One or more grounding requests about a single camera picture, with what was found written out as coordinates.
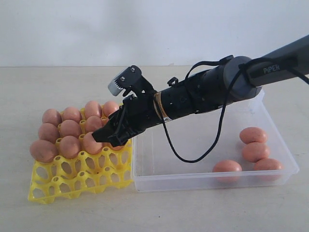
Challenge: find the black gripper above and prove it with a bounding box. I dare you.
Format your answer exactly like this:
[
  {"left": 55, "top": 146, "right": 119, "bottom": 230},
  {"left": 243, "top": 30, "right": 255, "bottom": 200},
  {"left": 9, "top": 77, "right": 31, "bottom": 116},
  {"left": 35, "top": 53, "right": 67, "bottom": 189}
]
[{"left": 92, "top": 94, "right": 162, "bottom": 146}]

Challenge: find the brown egg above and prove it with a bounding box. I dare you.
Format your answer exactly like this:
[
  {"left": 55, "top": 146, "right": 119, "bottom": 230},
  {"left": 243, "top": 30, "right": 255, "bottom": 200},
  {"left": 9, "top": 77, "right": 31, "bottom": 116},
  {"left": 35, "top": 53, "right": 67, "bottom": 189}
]
[
  {"left": 110, "top": 144, "right": 126, "bottom": 151},
  {"left": 102, "top": 101, "right": 119, "bottom": 117},
  {"left": 84, "top": 116, "right": 103, "bottom": 133},
  {"left": 38, "top": 123, "right": 60, "bottom": 144},
  {"left": 84, "top": 100, "right": 102, "bottom": 119},
  {"left": 62, "top": 106, "right": 82, "bottom": 123},
  {"left": 212, "top": 159, "right": 242, "bottom": 183},
  {"left": 241, "top": 142, "right": 270, "bottom": 163},
  {"left": 60, "top": 119, "right": 82, "bottom": 138},
  {"left": 59, "top": 135, "right": 81, "bottom": 159},
  {"left": 253, "top": 158, "right": 283, "bottom": 181},
  {"left": 29, "top": 140, "right": 58, "bottom": 163},
  {"left": 83, "top": 131, "right": 103, "bottom": 155},
  {"left": 239, "top": 127, "right": 268, "bottom": 144},
  {"left": 42, "top": 109, "right": 62, "bottom": 127}
]

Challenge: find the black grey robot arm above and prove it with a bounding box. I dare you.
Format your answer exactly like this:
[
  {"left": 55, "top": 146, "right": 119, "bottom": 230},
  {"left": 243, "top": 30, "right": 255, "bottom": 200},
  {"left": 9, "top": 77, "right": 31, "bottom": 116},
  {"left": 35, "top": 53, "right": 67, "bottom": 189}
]
[{"left": 92, "top": 37, "right": 309, "bottom": 146}]

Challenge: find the yellow plastic egg tray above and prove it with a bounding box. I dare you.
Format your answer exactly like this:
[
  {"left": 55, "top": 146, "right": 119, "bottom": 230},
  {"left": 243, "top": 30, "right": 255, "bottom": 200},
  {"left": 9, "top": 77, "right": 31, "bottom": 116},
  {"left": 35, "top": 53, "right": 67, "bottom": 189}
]
[{"left": 28, "top": 103, "right": 133, "bottom": 205}]

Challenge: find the clear plastic box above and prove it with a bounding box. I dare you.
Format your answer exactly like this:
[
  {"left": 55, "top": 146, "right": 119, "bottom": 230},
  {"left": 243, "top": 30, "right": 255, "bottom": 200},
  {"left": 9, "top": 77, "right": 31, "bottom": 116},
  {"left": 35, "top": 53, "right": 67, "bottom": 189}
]
[{"left": 131, "top": 92, "right": 299, "bottom": 191}]

